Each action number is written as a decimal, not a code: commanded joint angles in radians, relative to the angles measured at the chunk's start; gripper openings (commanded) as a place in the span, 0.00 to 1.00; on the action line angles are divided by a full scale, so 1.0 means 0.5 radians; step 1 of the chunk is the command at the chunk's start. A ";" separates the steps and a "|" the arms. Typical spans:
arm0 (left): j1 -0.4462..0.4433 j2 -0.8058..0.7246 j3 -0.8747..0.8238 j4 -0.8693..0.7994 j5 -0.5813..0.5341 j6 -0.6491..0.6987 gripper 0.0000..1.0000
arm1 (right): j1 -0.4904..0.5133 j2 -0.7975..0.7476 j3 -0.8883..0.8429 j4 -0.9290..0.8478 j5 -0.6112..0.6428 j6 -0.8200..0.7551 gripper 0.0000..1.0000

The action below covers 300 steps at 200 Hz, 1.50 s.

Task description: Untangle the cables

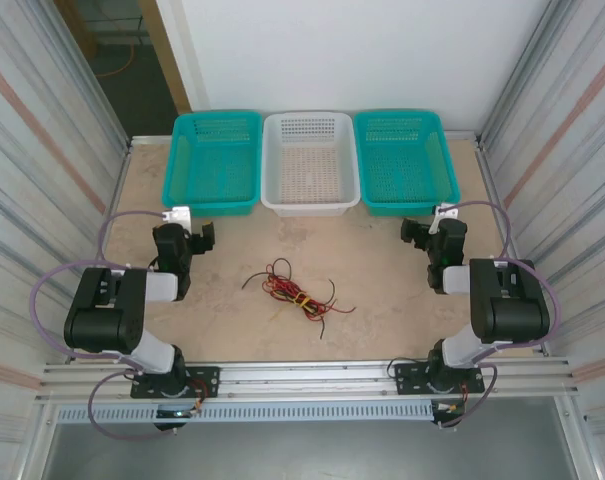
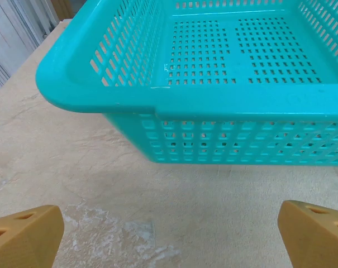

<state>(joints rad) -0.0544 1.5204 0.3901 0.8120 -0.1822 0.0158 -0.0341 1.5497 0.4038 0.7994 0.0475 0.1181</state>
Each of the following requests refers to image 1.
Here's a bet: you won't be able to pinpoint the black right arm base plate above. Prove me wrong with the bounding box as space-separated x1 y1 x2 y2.
394 360 485 396

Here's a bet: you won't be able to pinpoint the grey slotted cable duct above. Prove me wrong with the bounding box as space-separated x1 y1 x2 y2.
55 399 436 424

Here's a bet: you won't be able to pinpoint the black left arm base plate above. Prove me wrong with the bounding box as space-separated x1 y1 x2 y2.
130 366 221 400

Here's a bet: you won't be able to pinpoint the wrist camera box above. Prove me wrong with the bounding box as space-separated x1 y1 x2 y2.
430 203 461 235
161 205 193 232

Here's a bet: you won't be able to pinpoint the red black power wires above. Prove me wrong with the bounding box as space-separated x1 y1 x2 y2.
189 377 219 417
449 382 479 416

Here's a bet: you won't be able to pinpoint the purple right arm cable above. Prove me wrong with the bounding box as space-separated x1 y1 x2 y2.
439 199 563 430

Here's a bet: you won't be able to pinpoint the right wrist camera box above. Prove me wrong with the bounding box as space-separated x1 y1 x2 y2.
430 203 461 235

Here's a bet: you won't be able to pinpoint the teal plastic basket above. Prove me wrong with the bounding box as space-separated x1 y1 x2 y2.
352 109 462 218
161 109 263 220

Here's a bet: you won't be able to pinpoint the aluminium mounting rail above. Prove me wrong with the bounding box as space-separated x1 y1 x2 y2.
34 354 581 404

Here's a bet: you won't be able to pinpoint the white plastic basket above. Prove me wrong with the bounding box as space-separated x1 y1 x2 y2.
260 111 362 218

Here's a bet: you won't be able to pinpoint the wooden door frame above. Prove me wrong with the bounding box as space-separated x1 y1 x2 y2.
136 0 193 114

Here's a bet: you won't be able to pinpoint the orange floor cable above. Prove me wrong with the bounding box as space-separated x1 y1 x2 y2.
95 42 139 79

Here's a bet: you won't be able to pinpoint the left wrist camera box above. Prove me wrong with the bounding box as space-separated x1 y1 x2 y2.
161 205 193 232

